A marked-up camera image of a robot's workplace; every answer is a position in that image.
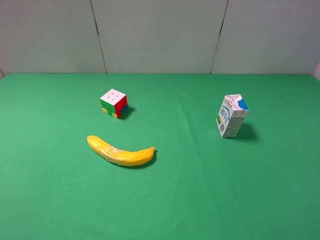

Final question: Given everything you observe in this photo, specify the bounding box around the white blue milk carton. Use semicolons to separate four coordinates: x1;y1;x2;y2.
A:
216;94;249;138

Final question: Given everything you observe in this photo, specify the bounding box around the multicoloured rubik's cube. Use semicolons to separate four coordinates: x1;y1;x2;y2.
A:
100;88;128;119

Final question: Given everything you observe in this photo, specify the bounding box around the yellow banana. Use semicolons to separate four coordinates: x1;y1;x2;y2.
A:
87;135;156;167

